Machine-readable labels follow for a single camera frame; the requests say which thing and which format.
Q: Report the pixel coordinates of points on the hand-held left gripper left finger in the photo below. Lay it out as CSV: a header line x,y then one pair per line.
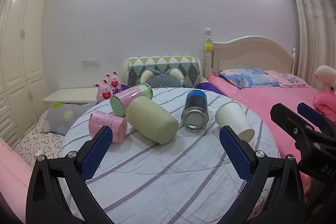
x,y
95,154

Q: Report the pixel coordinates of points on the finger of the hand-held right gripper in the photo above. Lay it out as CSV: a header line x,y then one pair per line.
x,y
312,115
284,116

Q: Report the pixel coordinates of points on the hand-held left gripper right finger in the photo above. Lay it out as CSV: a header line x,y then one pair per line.
x,y
235,154

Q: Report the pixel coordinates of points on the white paper cup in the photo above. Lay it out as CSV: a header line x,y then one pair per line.
x,y
233,119

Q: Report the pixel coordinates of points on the large green cup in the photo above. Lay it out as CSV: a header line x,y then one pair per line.
x,y
152,120

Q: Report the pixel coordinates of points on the pink plush toy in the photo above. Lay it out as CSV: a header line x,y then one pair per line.
x,y
325,103

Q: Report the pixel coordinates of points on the pink bed sheet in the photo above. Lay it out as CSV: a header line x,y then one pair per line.
x,y
265,100

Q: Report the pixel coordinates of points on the small pink can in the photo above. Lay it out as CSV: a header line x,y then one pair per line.
x,y
107,123

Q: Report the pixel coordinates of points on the pink cartoon pillow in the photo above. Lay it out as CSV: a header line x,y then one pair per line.
x,y
288,79

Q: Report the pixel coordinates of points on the white plush toy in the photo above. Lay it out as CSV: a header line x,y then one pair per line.
x,y
325,75

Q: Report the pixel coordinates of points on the grey flower pillow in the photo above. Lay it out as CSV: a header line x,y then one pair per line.
x,y
65,116

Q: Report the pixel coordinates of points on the blue cartoon pillow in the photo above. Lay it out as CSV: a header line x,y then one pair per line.
x,y
246,77

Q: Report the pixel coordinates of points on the heart print sheet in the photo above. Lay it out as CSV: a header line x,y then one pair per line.
x,y
39,144

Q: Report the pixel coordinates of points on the pink bunny toy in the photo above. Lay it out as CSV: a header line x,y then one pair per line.
x,y
104,94
114,81

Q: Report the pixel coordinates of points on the blue metal can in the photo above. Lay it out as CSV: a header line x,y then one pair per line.
x,y
195,106

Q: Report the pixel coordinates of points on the white nightstand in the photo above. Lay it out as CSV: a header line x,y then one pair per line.
x,y
71,95

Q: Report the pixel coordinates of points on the pink and green can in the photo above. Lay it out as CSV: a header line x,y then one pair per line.
x,y
130,98

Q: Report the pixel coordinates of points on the cream bed headboard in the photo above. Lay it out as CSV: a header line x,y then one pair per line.
x,y
249,56

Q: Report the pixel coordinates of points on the purple cloth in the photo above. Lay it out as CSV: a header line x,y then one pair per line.
x,y
120,88

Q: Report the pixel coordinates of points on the pink blanket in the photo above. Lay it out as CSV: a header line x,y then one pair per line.
x,y
13,174

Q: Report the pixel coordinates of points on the white curtain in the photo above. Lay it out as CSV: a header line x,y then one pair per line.
x,y
315,29

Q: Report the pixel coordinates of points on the grey bear cushion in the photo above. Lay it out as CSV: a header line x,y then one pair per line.
x,y
160,79

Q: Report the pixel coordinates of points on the yellow crown ornament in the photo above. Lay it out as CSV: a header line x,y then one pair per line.
x,y
208,46

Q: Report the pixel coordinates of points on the triangle pattern cushion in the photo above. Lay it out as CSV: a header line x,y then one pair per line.
x,y
162,64

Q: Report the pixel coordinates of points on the cream wardrobe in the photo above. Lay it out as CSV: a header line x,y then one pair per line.
x,y
21,56

